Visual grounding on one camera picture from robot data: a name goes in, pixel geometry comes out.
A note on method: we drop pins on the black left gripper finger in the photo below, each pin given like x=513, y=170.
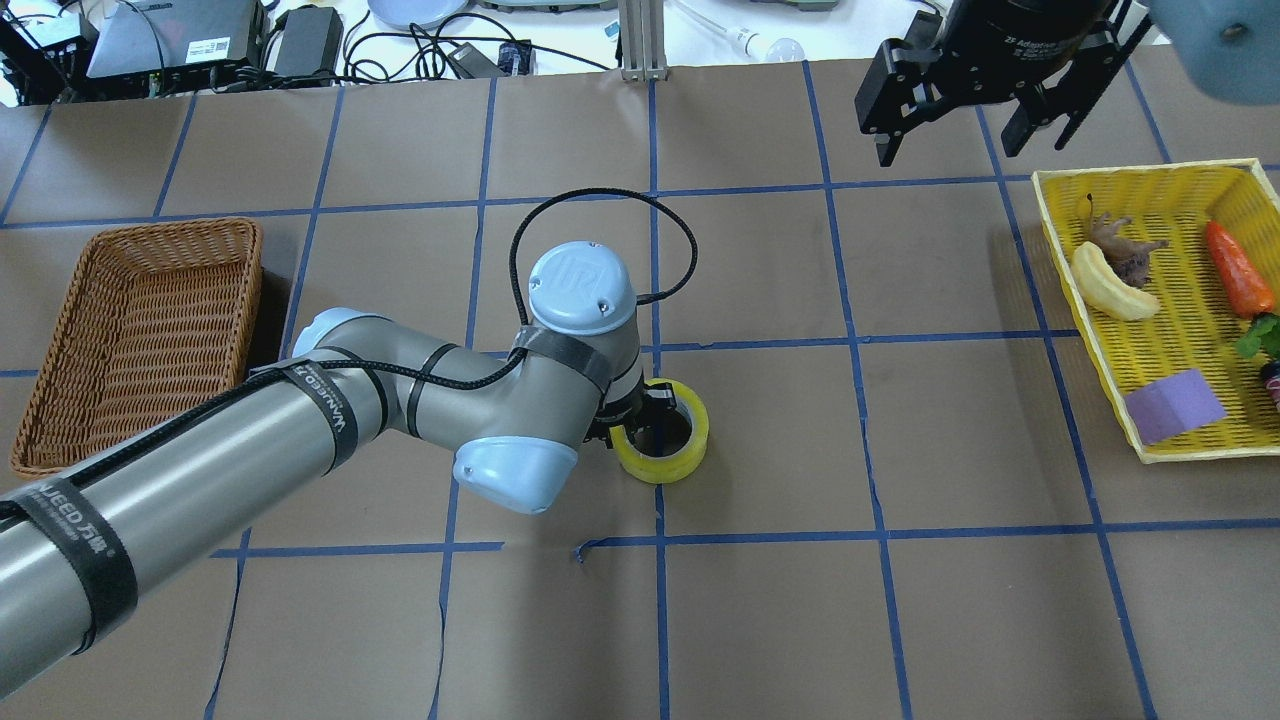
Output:
x=661, y=401

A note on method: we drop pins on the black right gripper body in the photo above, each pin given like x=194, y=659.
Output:
x=1010, y=30

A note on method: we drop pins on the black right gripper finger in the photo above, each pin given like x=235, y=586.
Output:
x=897, y=95
x=1094, y=64

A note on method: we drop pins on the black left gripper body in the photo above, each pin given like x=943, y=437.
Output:
x=617, y=411

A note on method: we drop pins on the yellow tape roll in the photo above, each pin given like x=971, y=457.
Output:
x=672, y=452

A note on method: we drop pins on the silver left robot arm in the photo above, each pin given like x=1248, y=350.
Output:
x=82, y=547

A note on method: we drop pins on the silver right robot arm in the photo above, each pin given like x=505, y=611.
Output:
x=1227, y=48

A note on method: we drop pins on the light bulb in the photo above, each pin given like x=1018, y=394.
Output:
x=748, y=43

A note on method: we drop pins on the toy banana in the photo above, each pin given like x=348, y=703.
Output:
x=1101, y=289

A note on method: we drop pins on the orange toy carrot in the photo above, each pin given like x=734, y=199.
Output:
x=1247, y=292

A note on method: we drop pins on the yellow plastic basket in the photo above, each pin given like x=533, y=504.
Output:
x=1195, y=329

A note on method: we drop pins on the purple foam block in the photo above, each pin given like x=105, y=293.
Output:
x=1173, y=406

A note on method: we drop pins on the black power adapter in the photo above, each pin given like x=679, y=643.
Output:
x=308, y=42
x=514, y=59

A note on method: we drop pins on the blue plate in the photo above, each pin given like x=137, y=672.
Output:
x=425, y=14

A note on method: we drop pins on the brown wicker basket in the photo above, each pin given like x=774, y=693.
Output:
x=157, y=319

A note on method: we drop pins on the black laptop computer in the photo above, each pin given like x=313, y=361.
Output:
x=179, y=39

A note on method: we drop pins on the aluminium frame post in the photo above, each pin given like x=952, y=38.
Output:
x=642, y=41

